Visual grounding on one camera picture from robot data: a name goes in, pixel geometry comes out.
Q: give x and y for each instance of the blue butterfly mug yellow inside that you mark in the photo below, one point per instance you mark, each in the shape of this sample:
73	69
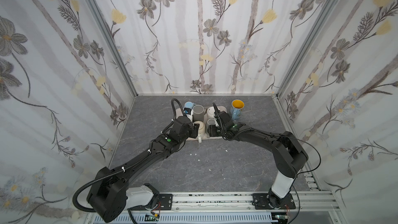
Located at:
236	109

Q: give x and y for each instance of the light blue mug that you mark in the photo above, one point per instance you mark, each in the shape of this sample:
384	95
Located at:
189	104

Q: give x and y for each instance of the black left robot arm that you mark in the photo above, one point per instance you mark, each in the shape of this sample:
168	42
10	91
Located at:
106	195

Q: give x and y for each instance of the cream speckled mug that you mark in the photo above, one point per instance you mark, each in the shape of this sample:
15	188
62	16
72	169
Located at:
201	130

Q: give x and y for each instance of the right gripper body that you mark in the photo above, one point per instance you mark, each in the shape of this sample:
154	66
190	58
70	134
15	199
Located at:
214	129

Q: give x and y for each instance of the tall grey mug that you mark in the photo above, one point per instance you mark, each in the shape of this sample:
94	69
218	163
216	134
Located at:
198	113

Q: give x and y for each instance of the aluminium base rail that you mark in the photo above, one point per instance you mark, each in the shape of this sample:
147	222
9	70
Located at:
303	207

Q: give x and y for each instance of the small grey mug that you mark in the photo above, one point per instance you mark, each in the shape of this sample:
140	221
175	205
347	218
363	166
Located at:
212	121

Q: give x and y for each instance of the white round mug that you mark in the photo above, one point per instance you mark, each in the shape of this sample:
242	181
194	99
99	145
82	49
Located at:
211	111

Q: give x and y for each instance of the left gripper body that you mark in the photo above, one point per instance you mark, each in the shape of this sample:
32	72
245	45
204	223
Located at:
192	132

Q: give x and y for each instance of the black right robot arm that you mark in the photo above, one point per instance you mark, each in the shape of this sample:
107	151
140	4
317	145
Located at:
289	155

